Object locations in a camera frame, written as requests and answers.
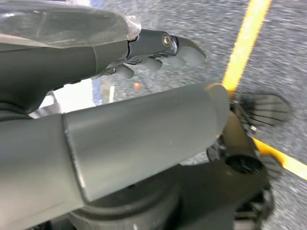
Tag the black robot left foot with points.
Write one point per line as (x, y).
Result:
(240, 177)

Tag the grey robot left leg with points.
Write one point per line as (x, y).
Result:
(144, 133)

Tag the yellow floor tape square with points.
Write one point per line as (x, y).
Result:
(244, 44)

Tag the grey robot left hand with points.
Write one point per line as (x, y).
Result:
(60, 63)

